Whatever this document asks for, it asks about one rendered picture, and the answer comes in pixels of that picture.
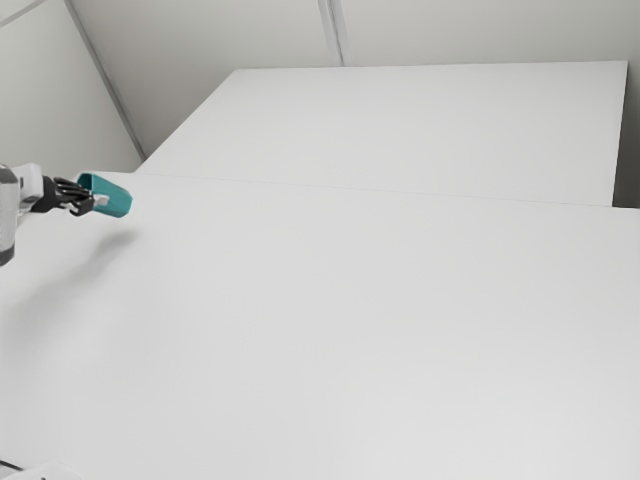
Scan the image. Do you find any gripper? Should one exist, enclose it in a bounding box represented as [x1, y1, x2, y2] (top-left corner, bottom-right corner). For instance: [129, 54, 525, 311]
[30, 174, 109, 218]

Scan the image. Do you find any teal faceted mug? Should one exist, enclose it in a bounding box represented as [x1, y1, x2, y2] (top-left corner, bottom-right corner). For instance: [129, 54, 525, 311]
[76, 172, 134, 220]

